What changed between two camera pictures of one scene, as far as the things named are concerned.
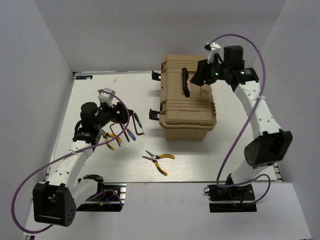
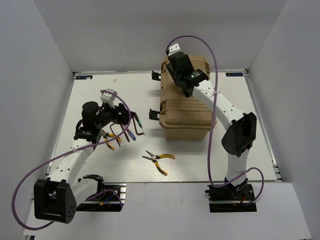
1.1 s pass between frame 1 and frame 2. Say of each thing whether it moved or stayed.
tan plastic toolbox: stayed
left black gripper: stayed
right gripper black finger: moved
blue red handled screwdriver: stayed
